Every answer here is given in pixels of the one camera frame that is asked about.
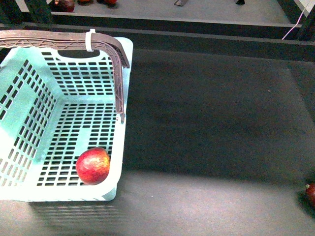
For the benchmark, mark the black triangular divider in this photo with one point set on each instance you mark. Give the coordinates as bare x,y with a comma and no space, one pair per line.
239,2

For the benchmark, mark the red yellow apple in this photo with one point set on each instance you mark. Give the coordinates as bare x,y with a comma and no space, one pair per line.
110,2
93,166

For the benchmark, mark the black right shelf post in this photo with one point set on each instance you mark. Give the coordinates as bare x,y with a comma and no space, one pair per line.
307,30

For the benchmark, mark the black metal shelf post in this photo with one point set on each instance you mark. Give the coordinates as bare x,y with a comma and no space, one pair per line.
39,11

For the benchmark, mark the dark red fruit at edge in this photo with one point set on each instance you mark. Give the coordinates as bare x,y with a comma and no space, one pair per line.
310,193

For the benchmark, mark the brown basket handle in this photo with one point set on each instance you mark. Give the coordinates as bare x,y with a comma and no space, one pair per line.
69,41

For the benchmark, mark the light blue plastic basket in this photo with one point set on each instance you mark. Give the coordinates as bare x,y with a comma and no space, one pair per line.
55,105

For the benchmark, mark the red yellow apple on shelf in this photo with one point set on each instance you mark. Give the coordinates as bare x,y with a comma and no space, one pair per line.
110,2

